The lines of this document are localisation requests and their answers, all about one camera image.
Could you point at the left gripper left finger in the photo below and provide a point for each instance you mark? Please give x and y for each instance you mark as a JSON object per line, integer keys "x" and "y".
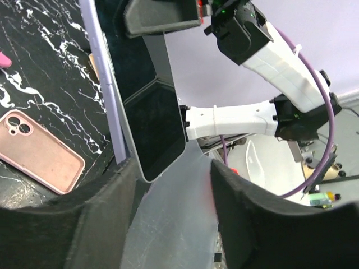
{"x": 83, "y": 229}

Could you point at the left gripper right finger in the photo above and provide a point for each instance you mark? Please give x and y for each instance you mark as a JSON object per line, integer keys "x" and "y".
{"x": 262, "y": 230}

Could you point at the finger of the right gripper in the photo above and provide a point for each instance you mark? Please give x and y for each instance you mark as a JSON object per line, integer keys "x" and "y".
{"x": 149, "y": 17}

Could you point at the pink phone case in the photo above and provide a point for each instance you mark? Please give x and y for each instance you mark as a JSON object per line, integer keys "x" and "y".
{"x": 33, "y": 150}

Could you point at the phone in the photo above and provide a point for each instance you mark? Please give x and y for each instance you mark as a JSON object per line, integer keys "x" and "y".
{"x": 149, "y": 108}

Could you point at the purple phone case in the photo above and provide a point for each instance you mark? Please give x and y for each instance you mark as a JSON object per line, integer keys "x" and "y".
{"x": 103, "y": 64}

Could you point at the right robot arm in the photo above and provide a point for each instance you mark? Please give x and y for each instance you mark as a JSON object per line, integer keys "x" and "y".
{"x": 234, "y": 71}

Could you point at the white plastic container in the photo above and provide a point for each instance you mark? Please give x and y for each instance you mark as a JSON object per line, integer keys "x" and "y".
{"x": 271, "y": 165}

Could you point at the pink toy microphone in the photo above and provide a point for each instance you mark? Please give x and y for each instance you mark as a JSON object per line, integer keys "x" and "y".
{"x": 5, "y": 62}

